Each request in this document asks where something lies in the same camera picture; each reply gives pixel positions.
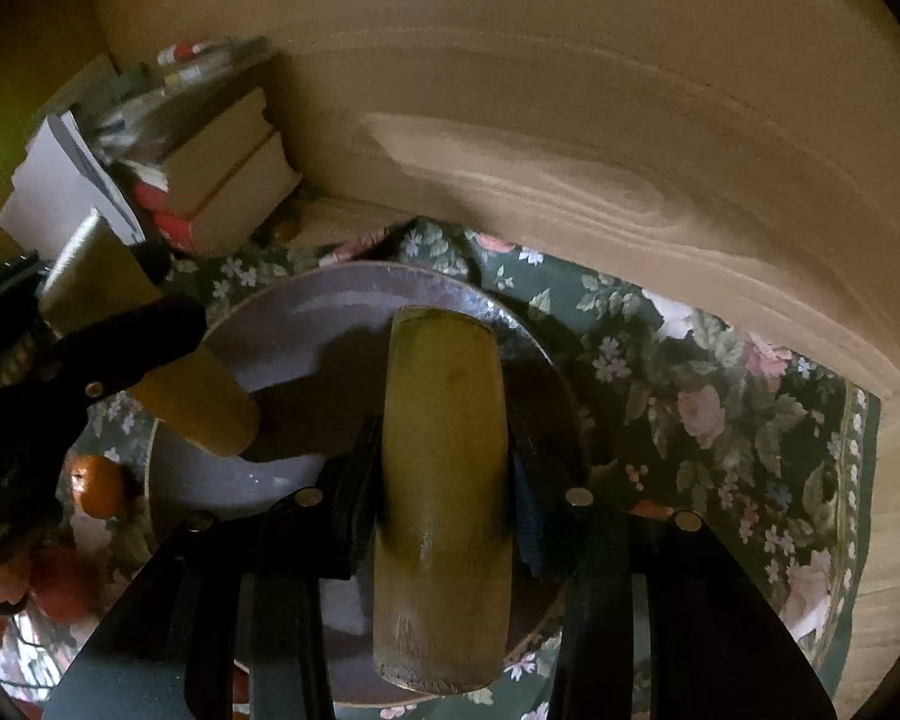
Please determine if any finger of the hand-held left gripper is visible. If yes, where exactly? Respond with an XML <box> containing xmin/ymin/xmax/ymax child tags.
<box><xmin>129</xmin><ymin>238</ymin><xmax>175</xmax><ymax>282</ymax></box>
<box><xmin>49</xmin><ymin>296</ymin><xmax>211</xmax><ymax>402</ymax></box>

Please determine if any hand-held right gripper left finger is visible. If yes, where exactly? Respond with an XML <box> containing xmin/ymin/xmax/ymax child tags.
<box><xmin>45</xmin><ymin>412</ymin><xmax>383</xmax><ymax>720</ymax></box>

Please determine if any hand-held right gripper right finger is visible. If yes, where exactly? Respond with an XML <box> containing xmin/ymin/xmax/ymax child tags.
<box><xmin>505</xmin><ymin>418</ymin><xmax>838</xmax><ymax>720</ymax></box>

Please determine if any greenish yellow banana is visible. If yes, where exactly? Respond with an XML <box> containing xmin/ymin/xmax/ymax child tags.
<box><xmin>371</xmin><ymin>305</ymin><xmax>515</xmax><ymax>695</ymax></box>

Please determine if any round grey plate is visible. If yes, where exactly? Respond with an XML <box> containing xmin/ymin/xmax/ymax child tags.
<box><xmin>145</xmin><ymin>261</ymin><xmax>595</xmax><ymax>707</ymax></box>

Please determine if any white paper booklet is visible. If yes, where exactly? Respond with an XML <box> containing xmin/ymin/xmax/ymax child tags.
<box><xmin>0</xmin><ymin>111</ymin><xmax>148</xmax><ymax>256</ymax></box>

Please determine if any red round fruit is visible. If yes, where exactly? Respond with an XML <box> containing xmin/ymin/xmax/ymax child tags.
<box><xmin>30</xmin><ymin>546</ymin><xmax>113</xmax><ymax>625</ymax></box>

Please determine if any green floral tablecloth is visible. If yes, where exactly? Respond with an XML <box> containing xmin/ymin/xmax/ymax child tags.
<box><xmin>0</xmin><ymin>217</ymin><xmax>883</xmax><ymax>720</ymax></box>

